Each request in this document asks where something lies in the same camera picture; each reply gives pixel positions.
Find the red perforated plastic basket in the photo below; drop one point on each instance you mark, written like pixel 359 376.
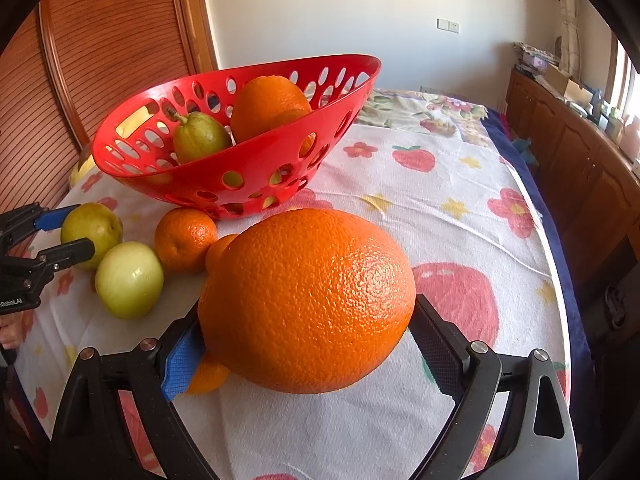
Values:
pixel 135 142

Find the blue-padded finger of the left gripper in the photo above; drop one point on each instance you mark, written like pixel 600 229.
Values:
pixel 51 219

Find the pink white bottle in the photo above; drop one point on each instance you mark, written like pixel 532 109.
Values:
pixel 630 139

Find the wooden slatted wardrobe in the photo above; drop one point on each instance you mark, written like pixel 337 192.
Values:
pixel 69 63

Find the large orange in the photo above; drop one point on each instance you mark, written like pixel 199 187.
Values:
pixel 307 301
pixel 261 100

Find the yellow-green lemon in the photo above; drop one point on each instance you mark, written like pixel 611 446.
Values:
pixel 99 224

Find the left hand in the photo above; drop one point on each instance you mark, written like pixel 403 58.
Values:
pixel 11 330

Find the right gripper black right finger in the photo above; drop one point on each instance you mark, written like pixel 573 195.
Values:
pixel 443 348

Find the white fruit-print tablecloth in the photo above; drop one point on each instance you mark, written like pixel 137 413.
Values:
pixel 479 252

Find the wooden sideboard cabinet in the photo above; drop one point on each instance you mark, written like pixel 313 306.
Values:
pixel 591 193

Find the window with wooden frame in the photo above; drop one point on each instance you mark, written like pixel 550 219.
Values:
pixel 622 85

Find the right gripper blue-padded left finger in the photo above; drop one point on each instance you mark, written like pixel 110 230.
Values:
pixel 182 362

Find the medium mandarin orange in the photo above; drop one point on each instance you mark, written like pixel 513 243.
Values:
pixel 182 239

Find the small mandarin orange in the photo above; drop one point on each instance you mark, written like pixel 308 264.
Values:
pixel 215 251

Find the cardboard box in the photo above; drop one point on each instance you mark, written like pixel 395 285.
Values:
pixel 566 86

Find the tiny mandarin orange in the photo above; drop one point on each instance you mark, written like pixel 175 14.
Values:
pixel 209 376

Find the folded patterned cloth stack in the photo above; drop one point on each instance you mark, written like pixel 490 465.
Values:
pixel 534 58

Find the floral bed quilt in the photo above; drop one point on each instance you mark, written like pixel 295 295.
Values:
pixel 480 125

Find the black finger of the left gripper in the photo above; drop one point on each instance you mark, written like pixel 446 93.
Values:
pixel 68 254

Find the white wall switch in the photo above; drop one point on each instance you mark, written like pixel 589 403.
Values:
pixel 448 26

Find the yellow-green pear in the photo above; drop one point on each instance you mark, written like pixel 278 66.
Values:
pixel 198 135

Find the yellow plush toy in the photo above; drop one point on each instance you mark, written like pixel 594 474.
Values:
pixel 83 166

